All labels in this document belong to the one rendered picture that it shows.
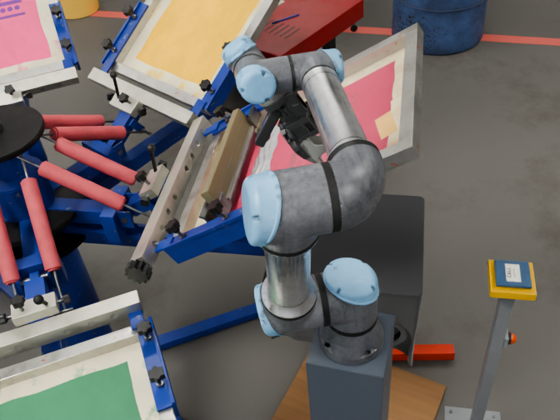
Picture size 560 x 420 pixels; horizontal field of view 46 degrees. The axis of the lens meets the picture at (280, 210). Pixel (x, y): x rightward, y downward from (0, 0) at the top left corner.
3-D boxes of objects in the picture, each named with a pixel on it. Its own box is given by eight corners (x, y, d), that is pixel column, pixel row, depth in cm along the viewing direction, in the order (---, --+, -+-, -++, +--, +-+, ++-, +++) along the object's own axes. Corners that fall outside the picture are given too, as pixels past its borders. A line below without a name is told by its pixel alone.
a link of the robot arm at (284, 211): (329, 334, 146) (343, 208, 99) (262, 347, 144) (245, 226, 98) (317, 285, 152) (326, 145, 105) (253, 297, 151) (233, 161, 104)
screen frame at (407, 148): (423, 32, 192) (417, 22, 190) (420, 157, 150) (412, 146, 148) (222, 137, 232) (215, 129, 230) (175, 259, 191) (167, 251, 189)
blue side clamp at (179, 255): (262, 218, 178) (246, 201, 175) (258, 231, 175) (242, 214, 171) (182, 252, 194) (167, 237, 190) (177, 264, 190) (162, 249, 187)
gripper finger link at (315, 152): (337, 164, 155) (315, 137, 150) (316, 173, 158) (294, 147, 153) (338, 156, 157) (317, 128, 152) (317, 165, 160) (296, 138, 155)
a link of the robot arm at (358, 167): (412, 180, 100) (336, 31, 135) (341, 192, 99) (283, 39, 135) (407, 234, 107) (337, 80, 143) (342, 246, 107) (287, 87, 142)
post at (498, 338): (499, 412, 267) (547, 251, 202) (503, 464, 251) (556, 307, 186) (444, 407, 271) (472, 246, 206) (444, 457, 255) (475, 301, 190)
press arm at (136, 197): (177, 187, 216) (167, 177, 213) (172, 199, 211) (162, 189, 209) (141, 205, 225) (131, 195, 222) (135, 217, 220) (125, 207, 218)
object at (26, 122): (157, 335, 309) (74, 90, 217) (129, 412, 281) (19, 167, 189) (78, 327, 316) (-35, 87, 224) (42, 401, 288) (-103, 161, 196)
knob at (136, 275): (161, 264, 188) (142, 248, 184) (155, 279, 184) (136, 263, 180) (142, 272, 191) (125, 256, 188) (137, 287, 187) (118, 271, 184)
